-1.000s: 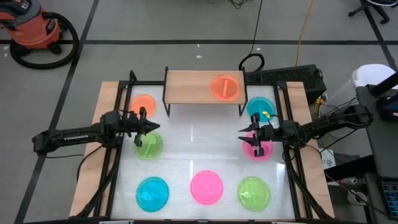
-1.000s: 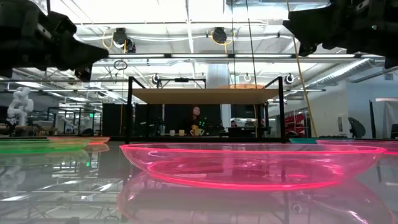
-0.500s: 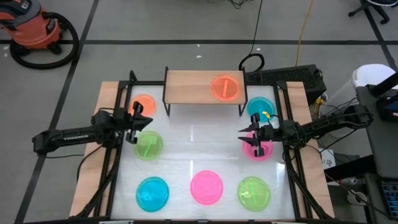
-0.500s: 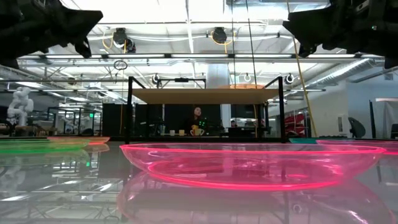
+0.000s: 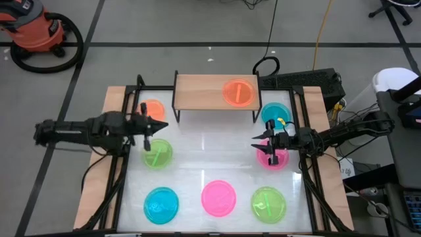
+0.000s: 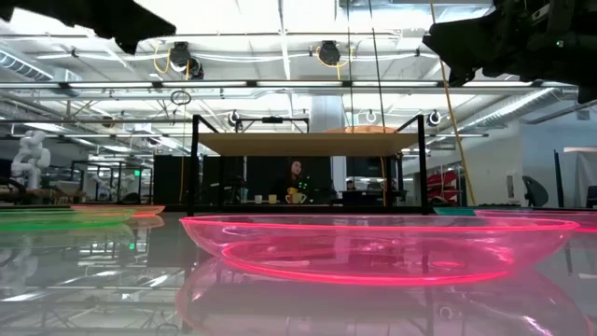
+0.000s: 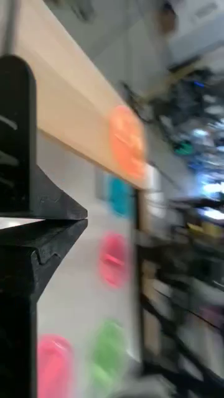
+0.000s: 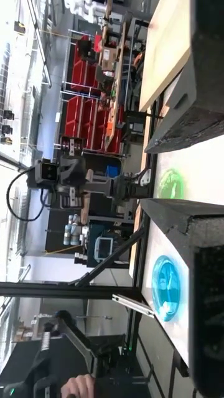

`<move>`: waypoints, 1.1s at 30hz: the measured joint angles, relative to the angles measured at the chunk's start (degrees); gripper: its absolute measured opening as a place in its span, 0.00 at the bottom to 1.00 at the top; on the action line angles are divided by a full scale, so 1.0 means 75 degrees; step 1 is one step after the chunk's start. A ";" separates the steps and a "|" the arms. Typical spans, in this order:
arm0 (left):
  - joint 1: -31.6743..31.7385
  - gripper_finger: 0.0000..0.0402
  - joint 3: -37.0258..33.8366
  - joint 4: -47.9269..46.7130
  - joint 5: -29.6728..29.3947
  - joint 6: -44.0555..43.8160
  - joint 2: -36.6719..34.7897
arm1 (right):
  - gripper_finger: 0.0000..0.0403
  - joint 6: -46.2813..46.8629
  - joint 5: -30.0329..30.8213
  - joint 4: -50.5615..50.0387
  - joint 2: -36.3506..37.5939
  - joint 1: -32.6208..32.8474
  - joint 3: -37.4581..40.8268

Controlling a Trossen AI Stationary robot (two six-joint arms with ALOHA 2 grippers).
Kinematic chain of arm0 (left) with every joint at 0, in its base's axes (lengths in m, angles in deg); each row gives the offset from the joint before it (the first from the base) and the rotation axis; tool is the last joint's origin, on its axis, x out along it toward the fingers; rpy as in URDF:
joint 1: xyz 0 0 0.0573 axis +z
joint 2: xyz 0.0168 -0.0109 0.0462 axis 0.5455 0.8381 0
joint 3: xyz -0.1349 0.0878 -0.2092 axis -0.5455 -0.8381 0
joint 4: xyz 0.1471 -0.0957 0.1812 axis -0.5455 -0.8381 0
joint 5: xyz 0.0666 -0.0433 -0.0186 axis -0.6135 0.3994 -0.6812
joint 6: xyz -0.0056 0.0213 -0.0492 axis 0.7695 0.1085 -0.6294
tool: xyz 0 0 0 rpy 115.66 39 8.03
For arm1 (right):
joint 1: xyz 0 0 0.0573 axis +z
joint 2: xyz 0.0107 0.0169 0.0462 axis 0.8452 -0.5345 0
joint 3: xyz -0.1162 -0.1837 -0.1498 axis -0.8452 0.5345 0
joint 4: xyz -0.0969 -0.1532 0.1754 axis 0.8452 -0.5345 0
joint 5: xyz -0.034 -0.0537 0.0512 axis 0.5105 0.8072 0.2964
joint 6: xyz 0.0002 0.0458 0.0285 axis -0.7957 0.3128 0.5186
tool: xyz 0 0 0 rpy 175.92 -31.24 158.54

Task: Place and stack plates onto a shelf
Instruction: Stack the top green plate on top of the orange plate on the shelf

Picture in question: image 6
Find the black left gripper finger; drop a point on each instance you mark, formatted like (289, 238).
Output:
(135, 25)

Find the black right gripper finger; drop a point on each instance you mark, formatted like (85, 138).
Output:
(459, 32)
(468, 70)

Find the coral red translucent plate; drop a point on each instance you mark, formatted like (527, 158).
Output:
(147, 210)

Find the green translucent plate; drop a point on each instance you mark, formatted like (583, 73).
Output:
(56, 218)

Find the red object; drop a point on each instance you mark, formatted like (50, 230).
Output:
(442, 186)

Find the grey office chair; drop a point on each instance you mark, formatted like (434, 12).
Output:
(535, 191)

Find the black monitor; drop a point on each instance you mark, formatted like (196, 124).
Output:
(364, 166)

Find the person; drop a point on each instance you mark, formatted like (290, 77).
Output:
(293, 177)
(350, 185)

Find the yellow mug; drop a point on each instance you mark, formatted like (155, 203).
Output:
(292, 190)

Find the large pink translucent plate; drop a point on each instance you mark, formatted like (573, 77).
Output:
(373, 261)

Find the cream mug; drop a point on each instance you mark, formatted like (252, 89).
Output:
(296, 198)

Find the silver ventilation duct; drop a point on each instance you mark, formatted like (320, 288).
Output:
(513, 108)

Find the black frame wooden shelf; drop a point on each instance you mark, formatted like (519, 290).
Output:
(308, 144)

